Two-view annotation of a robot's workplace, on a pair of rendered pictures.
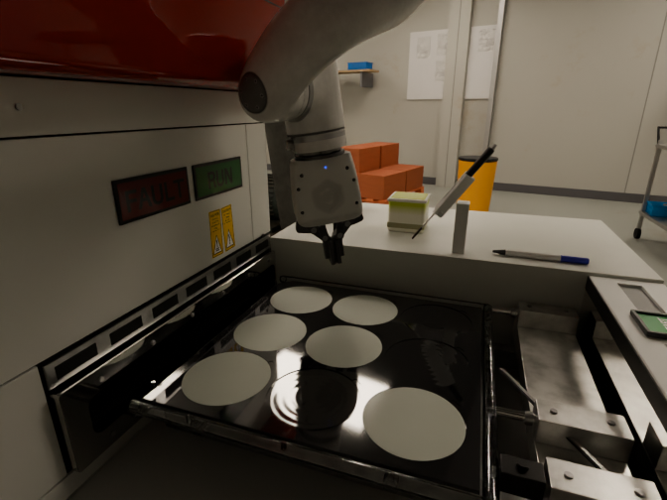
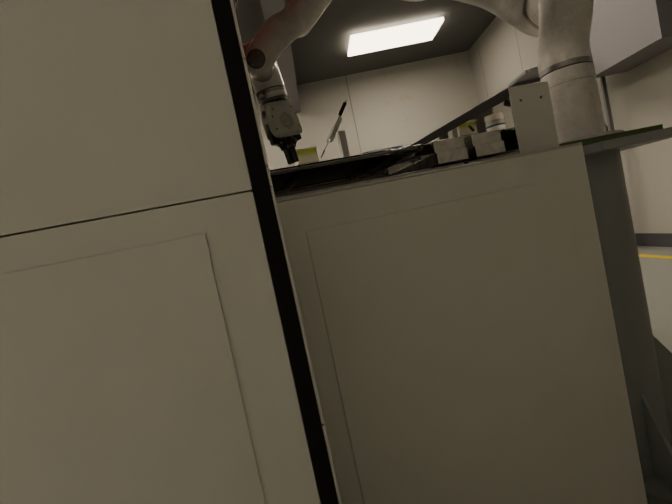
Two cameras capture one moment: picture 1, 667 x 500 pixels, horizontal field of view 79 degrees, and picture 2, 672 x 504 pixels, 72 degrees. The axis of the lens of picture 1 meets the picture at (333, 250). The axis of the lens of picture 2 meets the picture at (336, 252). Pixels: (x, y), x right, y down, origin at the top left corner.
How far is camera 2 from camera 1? 94 cm
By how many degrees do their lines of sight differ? 35
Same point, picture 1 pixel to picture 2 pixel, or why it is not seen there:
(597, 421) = not seen: hidden behind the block
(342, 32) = (294, 30)
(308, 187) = (277, 115)
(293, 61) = (277, 40)
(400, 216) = (304, 159)
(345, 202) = (294, 124)
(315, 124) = (276, 81)
